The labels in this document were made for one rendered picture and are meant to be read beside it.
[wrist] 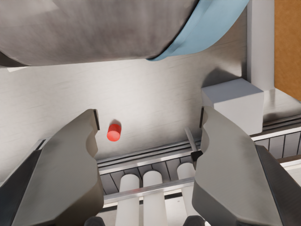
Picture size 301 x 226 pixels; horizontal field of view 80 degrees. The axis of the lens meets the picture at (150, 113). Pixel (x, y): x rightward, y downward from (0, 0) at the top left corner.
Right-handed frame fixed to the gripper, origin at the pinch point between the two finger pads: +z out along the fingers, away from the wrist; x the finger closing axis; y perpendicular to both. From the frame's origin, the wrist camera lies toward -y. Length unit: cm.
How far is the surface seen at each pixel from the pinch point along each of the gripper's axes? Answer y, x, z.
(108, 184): 36.4, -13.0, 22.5
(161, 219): 31.3, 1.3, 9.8
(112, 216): 51, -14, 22
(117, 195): 30.9, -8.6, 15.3
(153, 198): 31.1, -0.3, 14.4
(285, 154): 29, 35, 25
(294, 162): 23.1, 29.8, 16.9
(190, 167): 29.2, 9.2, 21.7
